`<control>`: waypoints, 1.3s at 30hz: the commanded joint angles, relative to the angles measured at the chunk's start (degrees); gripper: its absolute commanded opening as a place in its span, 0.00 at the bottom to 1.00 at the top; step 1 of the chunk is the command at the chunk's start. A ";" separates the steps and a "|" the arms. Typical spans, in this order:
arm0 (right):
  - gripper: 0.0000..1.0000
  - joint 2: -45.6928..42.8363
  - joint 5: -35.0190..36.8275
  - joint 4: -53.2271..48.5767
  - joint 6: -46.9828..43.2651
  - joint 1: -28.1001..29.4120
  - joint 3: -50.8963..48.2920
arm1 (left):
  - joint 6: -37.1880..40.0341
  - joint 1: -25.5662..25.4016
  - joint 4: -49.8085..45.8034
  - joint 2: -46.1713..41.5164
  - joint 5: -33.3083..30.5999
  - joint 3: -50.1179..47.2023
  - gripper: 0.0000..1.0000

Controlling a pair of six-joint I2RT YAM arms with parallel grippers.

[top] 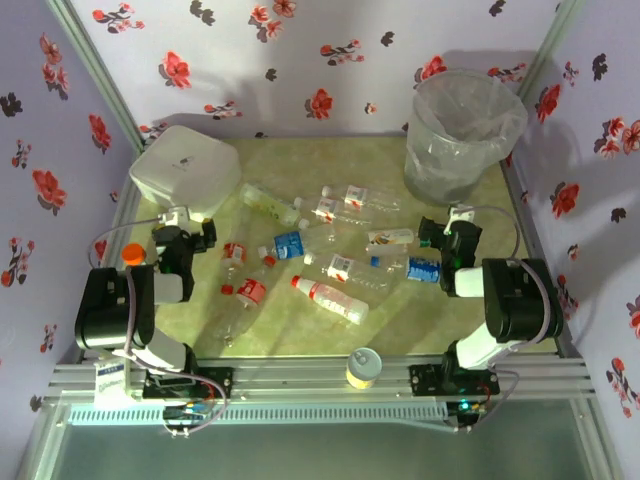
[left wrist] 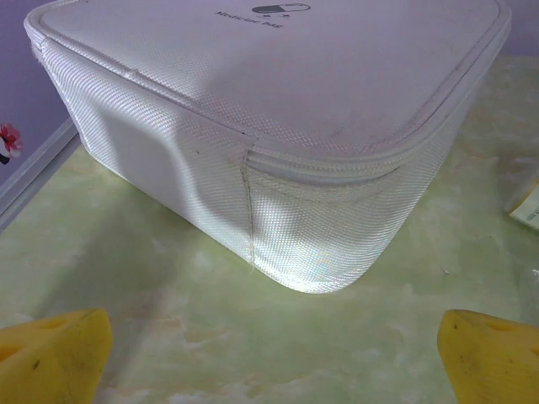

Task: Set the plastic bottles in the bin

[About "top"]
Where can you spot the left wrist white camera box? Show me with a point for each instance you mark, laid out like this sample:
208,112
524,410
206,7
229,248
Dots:
175,216

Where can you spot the small circuit board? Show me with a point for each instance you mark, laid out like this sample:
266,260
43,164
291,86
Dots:
187,412
467,407

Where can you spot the aluminium corner post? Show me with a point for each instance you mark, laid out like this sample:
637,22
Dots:
95,65
550,42

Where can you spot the aluminium side rail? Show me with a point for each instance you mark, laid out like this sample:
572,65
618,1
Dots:
125,205
568,345

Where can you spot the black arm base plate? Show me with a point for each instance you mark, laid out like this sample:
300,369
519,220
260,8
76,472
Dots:
425,380
215,382

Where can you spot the white square lidded container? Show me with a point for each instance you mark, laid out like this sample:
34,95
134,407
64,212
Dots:
185,165

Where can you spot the white bottle red cap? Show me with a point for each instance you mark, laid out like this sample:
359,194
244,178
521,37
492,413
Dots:
330,298

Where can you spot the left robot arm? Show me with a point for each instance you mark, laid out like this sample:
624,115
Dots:
112,310

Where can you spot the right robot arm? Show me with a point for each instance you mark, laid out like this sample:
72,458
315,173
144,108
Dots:
520,300

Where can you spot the clear plastic lined bin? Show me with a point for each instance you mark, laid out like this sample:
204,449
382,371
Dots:
450,165

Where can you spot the green-label clear bottle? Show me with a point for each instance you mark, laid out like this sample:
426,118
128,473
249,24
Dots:
270,204

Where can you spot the blue-capped blue-label bottle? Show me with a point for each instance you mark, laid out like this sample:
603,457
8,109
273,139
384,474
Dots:
422,270

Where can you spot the orange-capped small bottle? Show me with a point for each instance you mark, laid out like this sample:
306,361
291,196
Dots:
134,254

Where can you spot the red-capped red-label clear bottle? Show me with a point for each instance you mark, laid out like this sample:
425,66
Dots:
234,252
250,291

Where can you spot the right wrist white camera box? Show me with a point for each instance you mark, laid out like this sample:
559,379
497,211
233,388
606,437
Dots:
461,215

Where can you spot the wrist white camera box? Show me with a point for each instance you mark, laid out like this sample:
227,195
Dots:
461,215
175,216

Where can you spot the white blue paper carton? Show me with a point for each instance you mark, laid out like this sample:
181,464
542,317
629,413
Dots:
110,382

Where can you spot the aluminium profile rail beam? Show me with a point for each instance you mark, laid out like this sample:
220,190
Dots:
300,375

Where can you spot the yellow tin can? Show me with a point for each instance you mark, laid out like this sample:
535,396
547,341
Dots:
364,367

